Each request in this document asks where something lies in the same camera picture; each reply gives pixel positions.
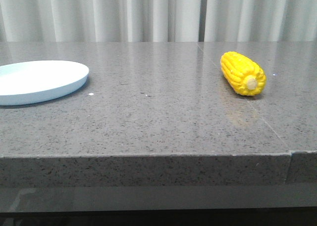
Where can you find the yellow corn cob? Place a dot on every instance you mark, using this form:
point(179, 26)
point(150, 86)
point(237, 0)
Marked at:
point(244, 75)

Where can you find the light blue round plate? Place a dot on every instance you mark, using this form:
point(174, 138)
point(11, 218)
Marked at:
point(41, 80)

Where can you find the white pleated curtain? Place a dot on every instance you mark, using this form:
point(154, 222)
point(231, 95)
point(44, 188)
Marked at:
point(158, 20)

